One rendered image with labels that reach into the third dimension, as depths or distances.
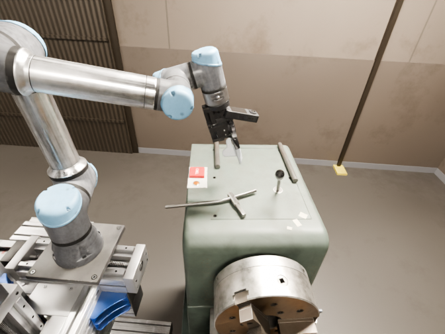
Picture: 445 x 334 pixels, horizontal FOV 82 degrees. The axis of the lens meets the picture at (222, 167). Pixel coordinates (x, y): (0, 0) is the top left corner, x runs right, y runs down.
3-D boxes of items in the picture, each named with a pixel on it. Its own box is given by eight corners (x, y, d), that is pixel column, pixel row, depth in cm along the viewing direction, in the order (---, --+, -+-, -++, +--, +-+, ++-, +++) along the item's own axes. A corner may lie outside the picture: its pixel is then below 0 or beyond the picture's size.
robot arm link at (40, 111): (57, 216, 84) (-57, 28, 51) (69, 186, 96) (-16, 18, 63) (95, 210, 85) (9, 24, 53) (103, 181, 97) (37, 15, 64)
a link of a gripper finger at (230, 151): (226, 167, 85) (218, 141, 85) (244, 162, 85) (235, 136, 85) (227, 168, 82) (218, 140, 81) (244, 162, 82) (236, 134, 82)
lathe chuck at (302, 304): (205, 312, 91) (226, 260, 73) (289, 318, 96) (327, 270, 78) (204, 341, 83) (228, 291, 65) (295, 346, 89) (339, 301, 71)
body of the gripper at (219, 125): (210, 134, 89) (200, 102, 81) (233, 126, 89) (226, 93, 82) (214, 145, 83) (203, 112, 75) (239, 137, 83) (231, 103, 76)
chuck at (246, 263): (205, 302, 94) (225, 249, 76) (286, 308, 99) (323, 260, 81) (205, 312, 91) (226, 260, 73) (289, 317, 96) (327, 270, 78)
